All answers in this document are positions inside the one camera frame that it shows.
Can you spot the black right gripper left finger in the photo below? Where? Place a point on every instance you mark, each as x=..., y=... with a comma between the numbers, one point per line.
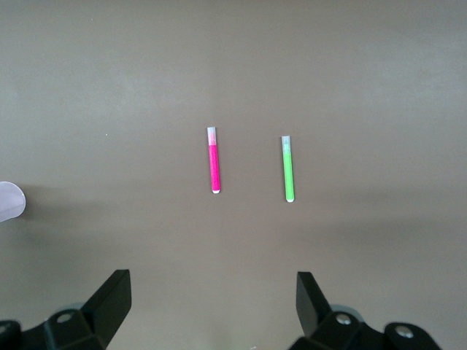
x=106, y=310

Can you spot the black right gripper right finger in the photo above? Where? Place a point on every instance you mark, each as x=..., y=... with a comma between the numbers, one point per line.
x=313, y=310

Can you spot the pink pen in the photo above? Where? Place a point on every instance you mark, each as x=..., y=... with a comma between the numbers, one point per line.
x=214, y=167

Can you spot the pink plastic holder cup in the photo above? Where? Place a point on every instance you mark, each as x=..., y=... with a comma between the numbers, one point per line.
x=9, y=202

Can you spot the green pen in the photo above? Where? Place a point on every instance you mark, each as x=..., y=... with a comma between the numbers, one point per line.
x=288, y=175

